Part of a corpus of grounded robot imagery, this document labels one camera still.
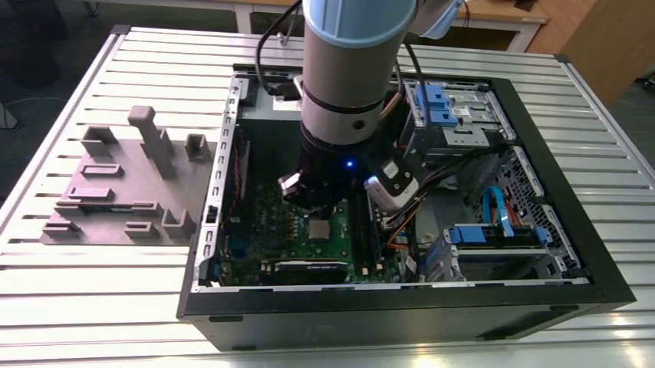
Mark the silver CPU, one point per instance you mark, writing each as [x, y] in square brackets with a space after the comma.
[318, 230]

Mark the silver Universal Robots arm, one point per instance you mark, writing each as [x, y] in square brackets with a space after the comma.
[348, 76]

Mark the grey power supply unit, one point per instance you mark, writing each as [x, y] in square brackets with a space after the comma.
[265, 145]

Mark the black RAM slot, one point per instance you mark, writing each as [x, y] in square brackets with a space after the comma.
[357, 237]
[369, 237]

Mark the green motherboard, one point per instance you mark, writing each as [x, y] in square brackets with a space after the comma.
[276, 230]

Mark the black graphics card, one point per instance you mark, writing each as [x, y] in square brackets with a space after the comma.
[306, 268]

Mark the metal drive cage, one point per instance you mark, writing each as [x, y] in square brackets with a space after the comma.
[460, 138]

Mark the blue drive carrier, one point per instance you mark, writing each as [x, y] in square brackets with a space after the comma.
[437, 107]

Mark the blue expansion slot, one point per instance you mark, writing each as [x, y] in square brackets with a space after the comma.
[237, 247]

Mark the hard disk in blue carrier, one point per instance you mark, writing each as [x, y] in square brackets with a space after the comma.
[468, 235]

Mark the grey parts rack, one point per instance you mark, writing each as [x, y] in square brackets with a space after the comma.
[137, 172]

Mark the black PC case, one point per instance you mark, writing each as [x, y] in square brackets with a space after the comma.
[357, 318]

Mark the metal disk bay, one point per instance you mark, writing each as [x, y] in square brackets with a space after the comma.
[552, 257]

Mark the wooden cabinet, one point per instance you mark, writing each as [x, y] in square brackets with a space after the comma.
[603, 38]

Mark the dark office chair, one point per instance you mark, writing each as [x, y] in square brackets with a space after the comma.
[36, 57]

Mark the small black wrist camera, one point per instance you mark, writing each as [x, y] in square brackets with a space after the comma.
[289, 188]

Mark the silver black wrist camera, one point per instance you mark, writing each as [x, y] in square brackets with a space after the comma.
[393, 184]

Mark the wooden desk white frame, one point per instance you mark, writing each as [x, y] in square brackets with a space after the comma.
[510, 15]

